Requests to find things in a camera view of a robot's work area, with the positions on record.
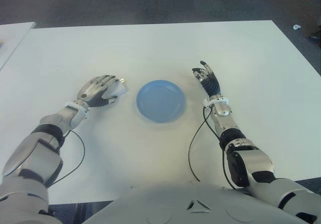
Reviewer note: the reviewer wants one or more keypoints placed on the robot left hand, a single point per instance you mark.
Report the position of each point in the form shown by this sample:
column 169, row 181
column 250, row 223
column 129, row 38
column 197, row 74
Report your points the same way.
column 91, row 91

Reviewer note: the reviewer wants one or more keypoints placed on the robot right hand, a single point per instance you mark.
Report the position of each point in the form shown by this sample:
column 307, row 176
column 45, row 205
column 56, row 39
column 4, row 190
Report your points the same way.
column 212, row 86

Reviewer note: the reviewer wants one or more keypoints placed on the white cube charger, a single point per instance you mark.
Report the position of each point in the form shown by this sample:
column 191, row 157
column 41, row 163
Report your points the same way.
column 120, row 89

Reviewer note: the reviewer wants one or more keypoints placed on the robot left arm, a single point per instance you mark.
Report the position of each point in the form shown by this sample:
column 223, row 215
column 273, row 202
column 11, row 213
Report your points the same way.
column 32, row 158

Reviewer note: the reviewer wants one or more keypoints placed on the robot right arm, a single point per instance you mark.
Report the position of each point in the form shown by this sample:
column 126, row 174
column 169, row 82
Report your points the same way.
column 255, row 161

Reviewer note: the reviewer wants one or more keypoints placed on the blue round plate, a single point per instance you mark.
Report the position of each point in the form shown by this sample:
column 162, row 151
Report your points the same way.
column 160, row 101

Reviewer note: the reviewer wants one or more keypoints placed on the white side table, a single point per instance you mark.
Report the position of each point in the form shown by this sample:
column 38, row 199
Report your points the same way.
column 12, row 38

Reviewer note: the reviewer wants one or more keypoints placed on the small white floor object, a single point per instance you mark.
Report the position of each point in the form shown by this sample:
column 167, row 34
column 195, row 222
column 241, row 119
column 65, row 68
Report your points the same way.
column 296, row 27

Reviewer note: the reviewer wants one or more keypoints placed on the black shoe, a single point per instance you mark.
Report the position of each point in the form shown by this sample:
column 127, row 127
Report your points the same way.
column 316, row 37

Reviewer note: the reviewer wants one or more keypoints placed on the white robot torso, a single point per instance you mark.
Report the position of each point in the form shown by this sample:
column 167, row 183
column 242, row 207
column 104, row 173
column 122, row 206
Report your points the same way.
column 163, row 204

